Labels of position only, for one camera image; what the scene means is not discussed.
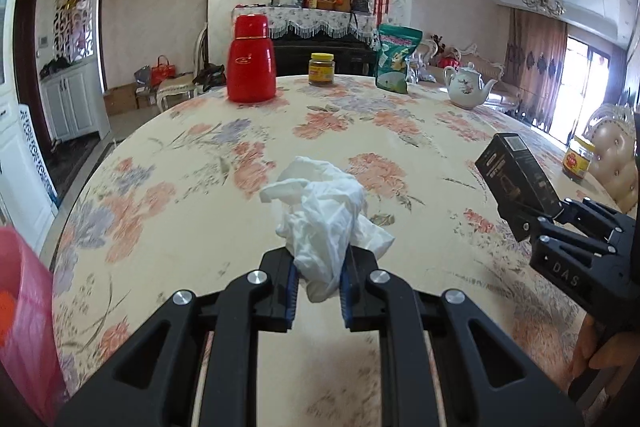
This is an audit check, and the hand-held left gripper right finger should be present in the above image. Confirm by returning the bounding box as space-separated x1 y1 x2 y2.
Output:
340 248 586 427

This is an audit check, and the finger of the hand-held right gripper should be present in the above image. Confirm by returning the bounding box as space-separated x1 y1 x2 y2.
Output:
514 209 620 259
560 197 633 233

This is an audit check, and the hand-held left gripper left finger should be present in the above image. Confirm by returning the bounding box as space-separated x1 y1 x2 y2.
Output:
55 249 301 427

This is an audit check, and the small black box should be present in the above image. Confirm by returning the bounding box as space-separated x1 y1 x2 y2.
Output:
474 132 563 243

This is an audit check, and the white tissue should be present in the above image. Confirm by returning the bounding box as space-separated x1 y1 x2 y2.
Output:
259 156 396 304

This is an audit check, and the pink lined waste bin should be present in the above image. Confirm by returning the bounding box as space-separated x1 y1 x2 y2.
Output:
0 227 68 425

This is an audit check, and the orange foam fruit net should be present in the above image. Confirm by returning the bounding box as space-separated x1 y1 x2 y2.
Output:
0 289 15 343

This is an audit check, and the person's right hand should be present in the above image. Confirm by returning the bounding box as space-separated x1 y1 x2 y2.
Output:
570 314 640 390

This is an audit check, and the beige tufted dining chair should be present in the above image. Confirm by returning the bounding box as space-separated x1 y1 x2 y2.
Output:
585 102 640 218

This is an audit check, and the yellow-lidded glass jar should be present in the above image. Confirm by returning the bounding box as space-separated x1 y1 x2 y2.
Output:
562 134 597 182
308 53 335 86

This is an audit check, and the glass balcony door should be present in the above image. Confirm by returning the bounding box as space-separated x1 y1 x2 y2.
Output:
567 34 623 145

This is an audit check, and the floral tablecloth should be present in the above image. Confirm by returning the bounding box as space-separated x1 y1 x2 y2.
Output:
50 74 626 427

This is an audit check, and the brown patterned curtain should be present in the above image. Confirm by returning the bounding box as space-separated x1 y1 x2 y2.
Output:
502 7 568 138

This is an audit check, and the white carved sofa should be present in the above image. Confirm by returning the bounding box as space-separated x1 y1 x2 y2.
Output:
425 42 506 102

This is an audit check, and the white floral teapot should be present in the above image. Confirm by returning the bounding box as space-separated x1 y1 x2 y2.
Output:
442 63 498 109

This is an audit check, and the dark bag on chair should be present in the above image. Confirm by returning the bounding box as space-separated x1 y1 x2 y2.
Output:
192 63 227 94

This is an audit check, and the red thermos flask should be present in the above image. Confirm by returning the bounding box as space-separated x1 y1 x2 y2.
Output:
226 14 277 104

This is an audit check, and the cream carved chair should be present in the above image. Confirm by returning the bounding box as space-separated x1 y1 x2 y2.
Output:
156 23 210 112

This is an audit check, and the black upright piano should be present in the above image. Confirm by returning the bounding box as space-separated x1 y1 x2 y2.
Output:
270 38 378 78

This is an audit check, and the green snack bag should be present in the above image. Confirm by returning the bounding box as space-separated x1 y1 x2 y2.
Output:
375 24 423 94

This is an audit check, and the red gift bag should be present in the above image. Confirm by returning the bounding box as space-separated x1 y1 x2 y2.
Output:
150 55 177 86

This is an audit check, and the cardboard box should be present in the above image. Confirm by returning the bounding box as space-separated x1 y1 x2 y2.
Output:
102 84 138 116

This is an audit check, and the lace-fringed floral piano cover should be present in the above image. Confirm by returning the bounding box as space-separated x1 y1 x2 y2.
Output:
231 6 378 42

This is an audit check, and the white perforated panel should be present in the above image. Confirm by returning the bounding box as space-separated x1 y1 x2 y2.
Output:
17 104 60 208

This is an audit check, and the low white cabinet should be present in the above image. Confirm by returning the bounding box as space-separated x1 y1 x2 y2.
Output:
40 57 111 142

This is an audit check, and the tall white cabinet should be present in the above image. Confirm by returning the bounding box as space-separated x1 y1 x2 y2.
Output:
0 0 56 255

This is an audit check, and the black bag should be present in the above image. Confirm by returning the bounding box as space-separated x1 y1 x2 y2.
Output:
40 59 76 80

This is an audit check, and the dark wooden door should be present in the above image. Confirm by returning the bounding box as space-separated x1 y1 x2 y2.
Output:
12 0 53 152

